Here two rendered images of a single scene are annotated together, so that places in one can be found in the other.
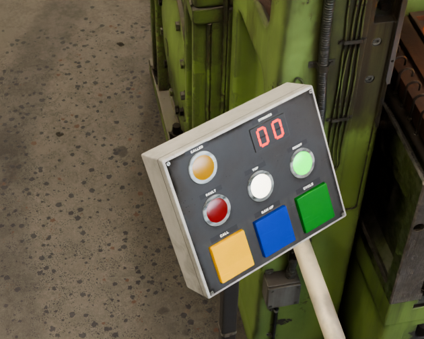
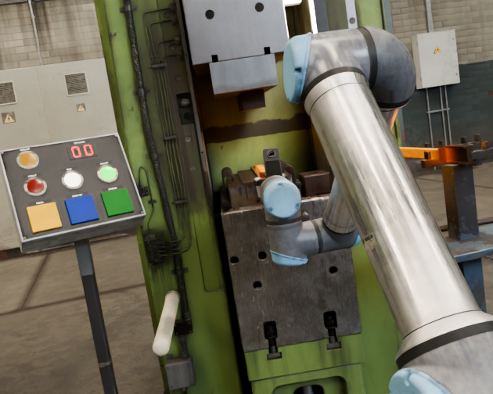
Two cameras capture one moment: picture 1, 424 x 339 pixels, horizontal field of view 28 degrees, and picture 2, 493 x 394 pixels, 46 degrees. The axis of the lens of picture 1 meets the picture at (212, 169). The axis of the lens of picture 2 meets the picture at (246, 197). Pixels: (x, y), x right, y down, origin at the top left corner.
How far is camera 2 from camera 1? 1.41 m
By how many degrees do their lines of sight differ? 39
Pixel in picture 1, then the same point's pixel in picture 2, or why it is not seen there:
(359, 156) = (207, 238)
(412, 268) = (246, 307)
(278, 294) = (174, 371)
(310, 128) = (115, 155)
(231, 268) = (41, 223)
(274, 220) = (81, 201)
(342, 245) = (222, 331)
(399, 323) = (264, 381)
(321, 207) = (121, 202)
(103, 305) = not seen: outside the picture
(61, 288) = not seen: outside the picture
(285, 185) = (93, 184)
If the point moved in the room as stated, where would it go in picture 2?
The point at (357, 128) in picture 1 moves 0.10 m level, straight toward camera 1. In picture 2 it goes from (197, 211) to (183, 217)
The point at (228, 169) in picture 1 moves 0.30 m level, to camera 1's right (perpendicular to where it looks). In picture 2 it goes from (48, 165) to (149, 150)
